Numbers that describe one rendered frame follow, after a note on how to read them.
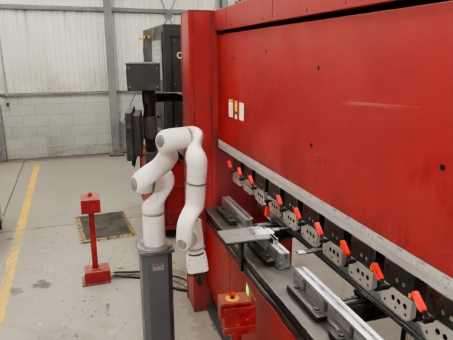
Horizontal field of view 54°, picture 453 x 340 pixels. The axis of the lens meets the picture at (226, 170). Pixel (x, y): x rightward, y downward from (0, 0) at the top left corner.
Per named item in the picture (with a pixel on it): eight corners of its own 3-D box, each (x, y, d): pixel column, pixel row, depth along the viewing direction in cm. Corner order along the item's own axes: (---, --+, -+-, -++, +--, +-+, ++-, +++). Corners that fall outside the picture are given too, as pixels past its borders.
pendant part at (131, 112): (130, 149, 372) (128, 106, 364) (145, 148, 374) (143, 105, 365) (126, 161, 329) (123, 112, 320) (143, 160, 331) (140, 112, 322)
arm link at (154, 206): (137, 212, 239) (135, 168, 233) (167, 205, 250) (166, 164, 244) (148, 218, 230) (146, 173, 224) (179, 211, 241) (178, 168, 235)
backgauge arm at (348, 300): (321, 320, 219) (323, 295, 216) (428, 299, 238) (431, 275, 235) (330, 329, 212) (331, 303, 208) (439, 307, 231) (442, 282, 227)
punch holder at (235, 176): (232, 181, 303) (232, 157, 299) (244, 179, 305) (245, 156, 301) (240, 187, 289) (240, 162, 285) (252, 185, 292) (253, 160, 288)
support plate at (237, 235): (217, 232, 263) (217, 231, 263) (258, 227, 271) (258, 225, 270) (226, 244, 246) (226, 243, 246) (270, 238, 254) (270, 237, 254)
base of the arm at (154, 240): (139, 255, 231) (137, 221, 227) (134, 241, 249) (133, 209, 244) (175, 249, 237) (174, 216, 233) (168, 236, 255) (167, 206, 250)
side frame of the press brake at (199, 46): (187, 297, 381) (179, 12, 324) (278, 282, 407) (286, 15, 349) (193, 312, 358) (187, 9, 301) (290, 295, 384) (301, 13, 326)
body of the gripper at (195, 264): (205, 245, 215) (207, 266, 218) (184, 248, 214) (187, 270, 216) (207, 251, 208) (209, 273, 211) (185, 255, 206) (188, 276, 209)
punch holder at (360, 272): (347, 274, 174) (350, 235, 170) (366, 271, 176) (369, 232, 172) (371, 293, 160) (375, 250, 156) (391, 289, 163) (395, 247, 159)
